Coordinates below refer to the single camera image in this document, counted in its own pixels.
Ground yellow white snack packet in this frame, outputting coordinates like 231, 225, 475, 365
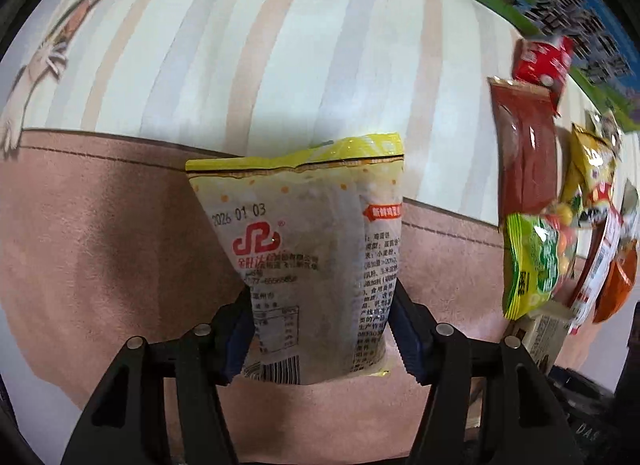
185, 132, 406, 387

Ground striped blanket with pink border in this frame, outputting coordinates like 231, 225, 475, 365
0, 0, 640, 465

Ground dark red snack packet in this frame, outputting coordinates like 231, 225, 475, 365
488, 76, 560, 232

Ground red white snack packet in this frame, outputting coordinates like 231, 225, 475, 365
567, 205, 626, 336

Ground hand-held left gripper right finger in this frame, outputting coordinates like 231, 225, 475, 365
392, 279, 583, 465

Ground grey snack packet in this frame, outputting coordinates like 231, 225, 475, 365
586, 109, 623, 156

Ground green snack packet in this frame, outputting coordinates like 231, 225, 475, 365
501, 212, 566, 322

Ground yellow patterned snack packet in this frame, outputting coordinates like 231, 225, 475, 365
559, 122, 617, 216

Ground orange snack packet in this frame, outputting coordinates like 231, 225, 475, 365
592, 240, 640, 323

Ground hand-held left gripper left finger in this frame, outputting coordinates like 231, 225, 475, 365
60, 287, 257, 465

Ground small red snack packet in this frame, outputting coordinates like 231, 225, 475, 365
512, 36, 575, 117

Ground beige snack packet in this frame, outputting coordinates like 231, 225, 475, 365
510, 302, 576, 371

